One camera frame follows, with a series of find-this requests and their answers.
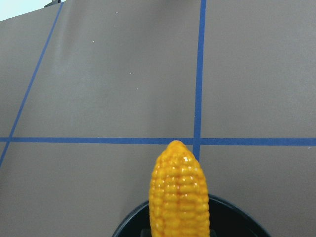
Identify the yellow toy corn cob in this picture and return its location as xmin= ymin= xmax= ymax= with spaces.
xmin=149 ymin=140 xmax=210 ymax=237

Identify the dark blue saucepan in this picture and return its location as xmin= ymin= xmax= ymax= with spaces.
xmin=113 ymin=195 xmax=270 ymax=237

